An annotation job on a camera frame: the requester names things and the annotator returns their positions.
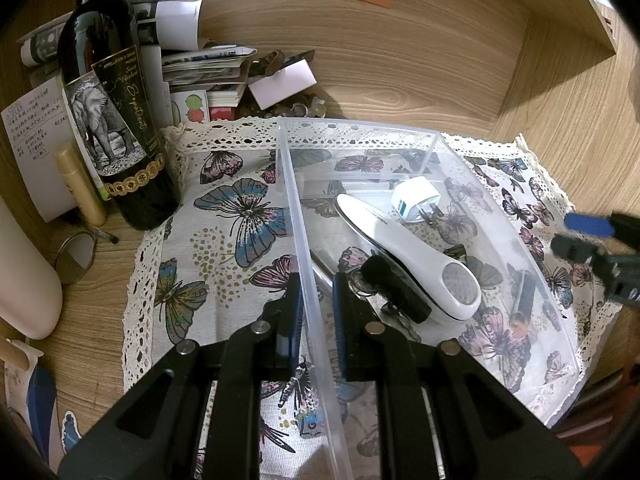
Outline butterfly print lace cloth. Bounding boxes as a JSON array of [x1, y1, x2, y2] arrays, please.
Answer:
[[122, 118, 620, 479]]

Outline white plug adapter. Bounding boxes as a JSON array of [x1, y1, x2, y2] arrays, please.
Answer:
[[390, 176, 440, 223]]

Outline dark wine bottle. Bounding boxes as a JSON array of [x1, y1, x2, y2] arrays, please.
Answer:
[[58, 0, 180, 231]]

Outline stack of books and papers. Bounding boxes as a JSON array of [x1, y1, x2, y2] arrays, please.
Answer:
[[18, 0, 317, 124]]

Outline white handheld lint shaver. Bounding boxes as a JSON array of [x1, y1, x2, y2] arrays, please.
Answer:
[[335, 193, 482, 324]]

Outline yellow lip balm tube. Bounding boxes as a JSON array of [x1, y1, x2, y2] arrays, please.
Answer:
[[54, 140, 107, 226]]

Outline brown black small object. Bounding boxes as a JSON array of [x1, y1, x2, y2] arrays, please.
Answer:
[[509, 271, 536, 339]]

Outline round eyeglasses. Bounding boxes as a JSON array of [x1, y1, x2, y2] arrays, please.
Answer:
[[53, 226, 119, 286]]

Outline white card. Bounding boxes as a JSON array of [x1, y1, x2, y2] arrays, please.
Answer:
[[248, 60, 317, 110]]

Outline white handwritten note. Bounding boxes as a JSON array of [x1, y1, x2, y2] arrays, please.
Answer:
[[1, 76, 76, 222]]

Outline clear plastic storage bin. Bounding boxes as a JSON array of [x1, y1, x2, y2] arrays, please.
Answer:
[[276, 119, 580, 479]]

